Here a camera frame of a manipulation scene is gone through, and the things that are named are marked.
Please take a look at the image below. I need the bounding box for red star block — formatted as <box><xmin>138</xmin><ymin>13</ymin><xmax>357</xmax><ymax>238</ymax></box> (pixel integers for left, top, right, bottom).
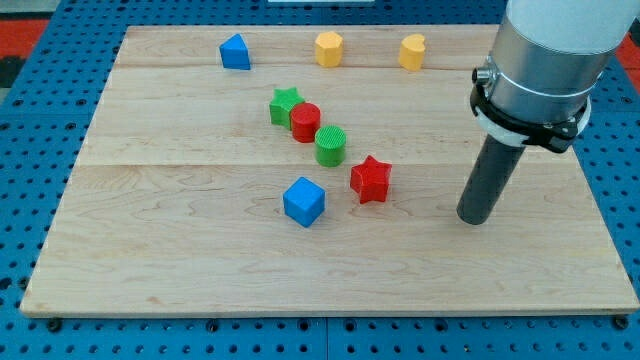
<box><xmin>350</xmin><ymin>155</ymin><xmax>392</xmax><ymax>204</ymax></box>

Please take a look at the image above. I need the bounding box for green star block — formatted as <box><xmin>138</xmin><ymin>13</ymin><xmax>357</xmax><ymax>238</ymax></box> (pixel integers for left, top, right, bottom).
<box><xmin>269</xmin><ymin>87</ymin><xmax>305</xmax><ymax>130</ymax></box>

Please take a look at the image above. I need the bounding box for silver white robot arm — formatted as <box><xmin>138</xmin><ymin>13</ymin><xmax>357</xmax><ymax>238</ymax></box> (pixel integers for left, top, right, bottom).
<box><xmin>470</xmin><ymin>0</ymin><xmax>639</xmax><ymax>153</ymax></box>

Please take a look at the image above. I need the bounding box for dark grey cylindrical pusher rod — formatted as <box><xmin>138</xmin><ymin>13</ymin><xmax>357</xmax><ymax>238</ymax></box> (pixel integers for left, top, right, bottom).
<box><xmin>456</xmin><ymin>135</ymin><xmax>524</xmax><ymax>225</ymax></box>

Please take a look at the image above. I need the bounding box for light wooden board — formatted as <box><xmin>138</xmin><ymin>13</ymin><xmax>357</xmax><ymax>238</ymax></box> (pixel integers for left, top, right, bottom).
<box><xmin>21</xmin><ymin>25</ymin><xmax>639</xmax><ymax>318</ymax></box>

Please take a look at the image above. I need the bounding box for green cylinder block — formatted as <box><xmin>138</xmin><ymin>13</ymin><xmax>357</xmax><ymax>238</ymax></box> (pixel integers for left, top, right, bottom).
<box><xmin>315</xmin><ymin>125</ymin><xmax>347</xmax><ymax>167</ymax></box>

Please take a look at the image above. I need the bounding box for yellow heart block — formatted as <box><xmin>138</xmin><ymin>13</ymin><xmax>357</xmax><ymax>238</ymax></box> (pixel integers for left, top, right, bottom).
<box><xmin>398</xmin><ymin>34</ymin><xmax>426</xmax><ymax>71</ymax></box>

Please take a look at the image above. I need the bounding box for yellow octagon block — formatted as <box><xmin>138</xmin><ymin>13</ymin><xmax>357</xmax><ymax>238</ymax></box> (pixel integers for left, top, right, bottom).
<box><xmin>314</xmin><ymin>31</ymin><xmax>344</xmax><ymax>68</ymax></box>

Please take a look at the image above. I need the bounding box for blue triangle block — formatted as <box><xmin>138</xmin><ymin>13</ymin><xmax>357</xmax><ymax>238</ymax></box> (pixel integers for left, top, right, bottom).
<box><xmin>219</xmin><ymin>34</ymin><xmax>251</xmax><ymax>70</ymax></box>

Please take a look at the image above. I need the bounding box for blue cube block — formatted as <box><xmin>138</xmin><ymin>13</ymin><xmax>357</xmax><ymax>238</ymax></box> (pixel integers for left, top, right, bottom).
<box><xmin>283</xmin><ymin>177</ymin><xmax>326</xmax><ymax>228</ymax></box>

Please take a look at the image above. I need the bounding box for red cylinder block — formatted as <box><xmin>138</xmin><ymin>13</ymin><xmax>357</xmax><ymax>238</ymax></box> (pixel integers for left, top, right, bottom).
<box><xmin>290</xmin><ymin>102</ymin><xmax>321</xmax><ymax>143</ymax></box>

